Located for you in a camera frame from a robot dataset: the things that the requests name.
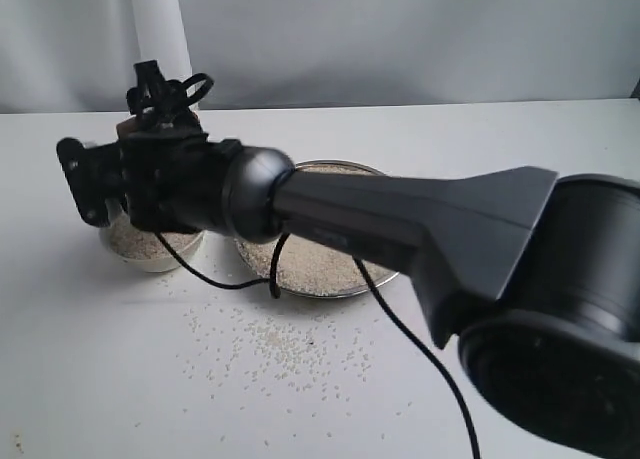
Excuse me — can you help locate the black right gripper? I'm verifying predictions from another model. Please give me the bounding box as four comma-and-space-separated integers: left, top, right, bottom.
118, 60, 240, 234

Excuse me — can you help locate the brown wooden cup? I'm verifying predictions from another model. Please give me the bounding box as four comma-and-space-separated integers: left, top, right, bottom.
116, 110, 201, 139

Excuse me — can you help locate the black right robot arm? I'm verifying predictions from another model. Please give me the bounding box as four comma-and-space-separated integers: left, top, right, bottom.
119, 61, 639, 458

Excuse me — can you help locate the white ceramic rice bowl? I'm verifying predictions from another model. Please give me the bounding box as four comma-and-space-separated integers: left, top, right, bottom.
99, 212, 205, 273

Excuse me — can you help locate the round steel rice tray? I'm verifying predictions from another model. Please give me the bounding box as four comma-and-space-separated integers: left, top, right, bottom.
235, 160, 399, 299

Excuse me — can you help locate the white backdrop curtain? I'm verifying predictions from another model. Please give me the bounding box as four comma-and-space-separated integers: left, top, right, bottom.
1, 0, 639, 113

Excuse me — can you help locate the black camera cable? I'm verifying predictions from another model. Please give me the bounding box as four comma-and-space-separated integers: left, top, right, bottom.
154, 72, 482, 459

